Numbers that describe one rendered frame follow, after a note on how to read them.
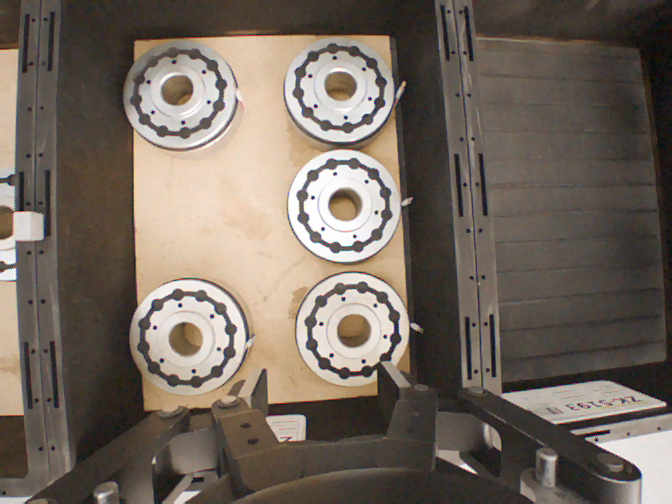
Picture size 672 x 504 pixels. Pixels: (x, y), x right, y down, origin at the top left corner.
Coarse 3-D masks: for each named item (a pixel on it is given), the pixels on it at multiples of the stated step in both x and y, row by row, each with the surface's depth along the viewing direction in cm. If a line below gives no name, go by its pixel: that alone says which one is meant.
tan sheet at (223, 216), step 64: (256, 64) 32; (256, 128) 32; (384, 128) 33; (192, 192) 31; (256, 192) 32; (192, 256) 31; (256, 256) 32; (384, 256) 33; (256, 320) 31; (320, 384) 32
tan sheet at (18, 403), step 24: (0, 72) 30; (0, 96) 30; (0, 120) 30; (0, 144) 30; (0, 288) 30; (0, 312) 30; (0, 336) 29; (0, 360) 29; (0, 384) 29; (0, 408) 29
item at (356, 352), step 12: (336, 312) 28; (348, 312) 28; (360, 312) 29; (372, 312) 29; (336, 324) 28; (372, 324) 29; (336, 336) 28; (372, 336) 29; (336, 348) 28; (348, 348) 28; (360, 348) 28; (372, 348) 28
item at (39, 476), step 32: (32, 0) 21; (32, 32) 21; (32, 64) 21; (32, 96) 21; (32, 128) 21; (32, 160) 21; (32, 192) 21; (32, 256) 21; (32, 288) 21; (32, 320) 20; (32, 352) 21; (32, 384) 20; (32, 416) 20; (32, 448) 20; (0, 480) 20; (32, 480) 20
